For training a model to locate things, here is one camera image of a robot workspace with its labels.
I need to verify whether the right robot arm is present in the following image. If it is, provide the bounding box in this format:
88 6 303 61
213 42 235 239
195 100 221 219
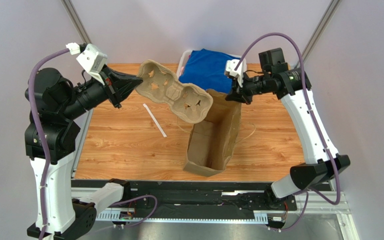
224 48 351 209

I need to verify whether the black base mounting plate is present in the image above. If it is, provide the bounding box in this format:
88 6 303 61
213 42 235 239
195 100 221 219
72 179 332 221

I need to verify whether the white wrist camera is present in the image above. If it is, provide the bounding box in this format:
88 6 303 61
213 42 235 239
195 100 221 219
224 59 247 88
76 43 108 85

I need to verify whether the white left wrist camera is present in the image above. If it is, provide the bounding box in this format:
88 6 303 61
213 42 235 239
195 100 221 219
76 43 108 85

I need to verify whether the white wrapped straw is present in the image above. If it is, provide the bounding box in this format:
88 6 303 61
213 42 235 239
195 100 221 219
142 103 168 138

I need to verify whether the white plastic basket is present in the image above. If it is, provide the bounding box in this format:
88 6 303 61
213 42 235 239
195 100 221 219
176 50 240 77

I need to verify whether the aluminium frame rail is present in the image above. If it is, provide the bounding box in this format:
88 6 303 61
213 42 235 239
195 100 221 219
38 186 361 240

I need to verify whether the brown paper bag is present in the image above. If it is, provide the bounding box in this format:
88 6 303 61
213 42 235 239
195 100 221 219
183 89 242 177

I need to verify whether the cardboard cup carrier tray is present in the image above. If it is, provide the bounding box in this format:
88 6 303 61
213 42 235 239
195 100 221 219
136 59 214 124

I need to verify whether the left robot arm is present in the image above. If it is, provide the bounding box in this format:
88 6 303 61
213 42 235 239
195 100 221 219
24 66 143 240

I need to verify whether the blue folded cloth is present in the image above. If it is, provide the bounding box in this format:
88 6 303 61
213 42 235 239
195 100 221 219
178 48 236 94

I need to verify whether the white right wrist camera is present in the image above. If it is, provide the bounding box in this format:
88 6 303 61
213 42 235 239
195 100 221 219
224 59 247 88

